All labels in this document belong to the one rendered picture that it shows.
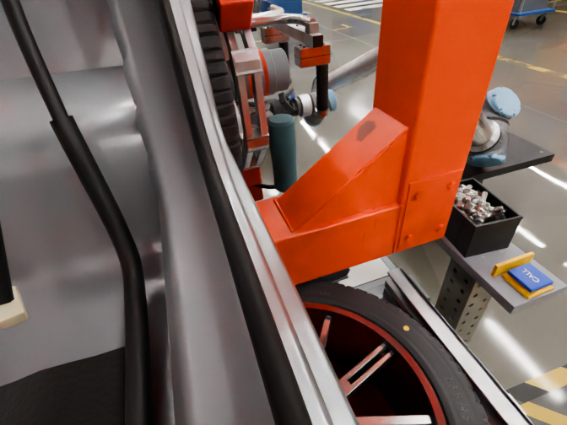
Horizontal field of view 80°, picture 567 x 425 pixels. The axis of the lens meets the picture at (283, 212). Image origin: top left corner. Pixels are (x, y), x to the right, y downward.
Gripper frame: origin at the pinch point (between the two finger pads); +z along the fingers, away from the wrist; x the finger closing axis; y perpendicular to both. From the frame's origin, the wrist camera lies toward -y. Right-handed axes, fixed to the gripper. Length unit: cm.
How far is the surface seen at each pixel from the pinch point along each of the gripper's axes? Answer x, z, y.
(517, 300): -84, -38, -57
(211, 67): -13, 19, -60
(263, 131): -24, 8, -44
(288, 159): -28.4, -1.8, -24.8
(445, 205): -57, -27, -58
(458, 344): -89, -21, -54
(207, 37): -8, 18, -62
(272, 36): 15.3, -9.0, -24.8
